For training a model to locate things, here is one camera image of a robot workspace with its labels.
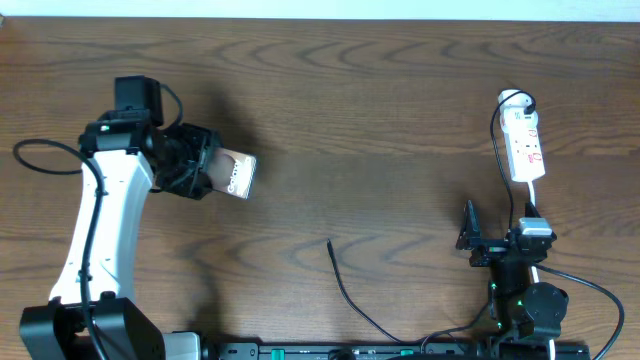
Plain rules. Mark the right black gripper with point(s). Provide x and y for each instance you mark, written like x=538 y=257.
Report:
x=470 y=239

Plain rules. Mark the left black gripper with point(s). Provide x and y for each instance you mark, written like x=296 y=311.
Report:
x=204 y=140

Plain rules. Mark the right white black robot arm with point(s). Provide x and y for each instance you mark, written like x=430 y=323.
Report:
x=528 y=312

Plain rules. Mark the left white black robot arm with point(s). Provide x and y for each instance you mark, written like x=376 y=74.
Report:
x=91 y=312

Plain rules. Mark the white power strip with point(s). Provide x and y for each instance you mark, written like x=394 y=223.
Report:
x=518 y=122

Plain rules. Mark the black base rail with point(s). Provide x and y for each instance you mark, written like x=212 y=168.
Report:
x=442 y=350

